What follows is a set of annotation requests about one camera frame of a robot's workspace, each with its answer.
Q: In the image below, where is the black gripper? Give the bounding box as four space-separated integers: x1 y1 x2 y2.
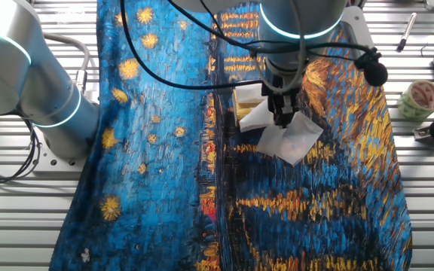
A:
261 72 304 129

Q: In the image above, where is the white napkin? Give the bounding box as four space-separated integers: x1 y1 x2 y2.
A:
234 83 267 105
238 99 324 166

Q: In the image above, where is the gold tissue pack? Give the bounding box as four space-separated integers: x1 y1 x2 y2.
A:
231 88 265 127

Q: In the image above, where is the clear tape roll red print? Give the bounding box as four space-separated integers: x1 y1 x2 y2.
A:
396 79 434 122

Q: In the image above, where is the starry night painted tablecloth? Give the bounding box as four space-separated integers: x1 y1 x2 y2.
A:
49 0 414 271

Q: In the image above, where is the silver black pen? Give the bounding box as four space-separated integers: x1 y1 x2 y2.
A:
396 12 417 53

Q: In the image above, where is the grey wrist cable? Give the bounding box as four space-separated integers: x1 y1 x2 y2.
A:
254 0 308 95

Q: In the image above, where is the thin black cable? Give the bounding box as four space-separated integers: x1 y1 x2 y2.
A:
167 0 376 61

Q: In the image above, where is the thick black cable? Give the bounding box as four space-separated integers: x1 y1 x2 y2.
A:
120 0 265 90

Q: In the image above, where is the black cable connector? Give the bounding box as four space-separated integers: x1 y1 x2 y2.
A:
354 47 390 87

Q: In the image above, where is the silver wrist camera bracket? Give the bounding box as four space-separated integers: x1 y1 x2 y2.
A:
339 5 374 59

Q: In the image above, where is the grey cable with metal plug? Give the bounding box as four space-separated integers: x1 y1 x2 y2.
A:
41 32 90 93

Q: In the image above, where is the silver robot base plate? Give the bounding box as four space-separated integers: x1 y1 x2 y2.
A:
32 129 90 176

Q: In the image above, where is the black cable bundle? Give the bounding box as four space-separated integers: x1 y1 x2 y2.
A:
0 112 43 184

